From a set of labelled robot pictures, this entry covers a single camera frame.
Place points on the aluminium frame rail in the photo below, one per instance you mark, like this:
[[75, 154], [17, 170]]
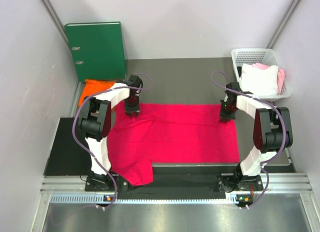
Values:
[[72, 190]]

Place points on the light pink t shirt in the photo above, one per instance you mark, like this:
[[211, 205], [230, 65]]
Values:
[[280, 74]]

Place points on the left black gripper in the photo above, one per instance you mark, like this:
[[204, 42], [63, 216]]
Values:
[[134, 110]]

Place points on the orange t shirt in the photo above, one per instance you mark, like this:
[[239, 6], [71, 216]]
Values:
[[92, 87]]

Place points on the green ring binder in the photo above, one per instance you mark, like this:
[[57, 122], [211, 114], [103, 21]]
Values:
[[97, 50]]

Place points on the black mat left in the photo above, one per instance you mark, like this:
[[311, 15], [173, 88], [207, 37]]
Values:
[[67, 158]]

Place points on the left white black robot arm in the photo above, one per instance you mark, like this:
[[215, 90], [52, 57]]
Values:
[[92, 125]]

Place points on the magenta t shirt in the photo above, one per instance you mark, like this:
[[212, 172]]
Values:
[[177, 134]]

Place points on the white plastic basket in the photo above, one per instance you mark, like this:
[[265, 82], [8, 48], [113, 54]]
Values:
[[258, 55]]

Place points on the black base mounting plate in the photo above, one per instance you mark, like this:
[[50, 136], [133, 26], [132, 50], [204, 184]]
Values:
[[180, 182]]

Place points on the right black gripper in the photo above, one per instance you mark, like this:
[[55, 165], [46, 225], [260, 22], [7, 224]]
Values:
[[224, 117]]

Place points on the white t shirt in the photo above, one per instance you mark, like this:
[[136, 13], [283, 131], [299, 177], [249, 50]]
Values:
[[259, 82]]

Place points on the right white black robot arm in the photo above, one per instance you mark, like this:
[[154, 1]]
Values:
[[272, 133]]

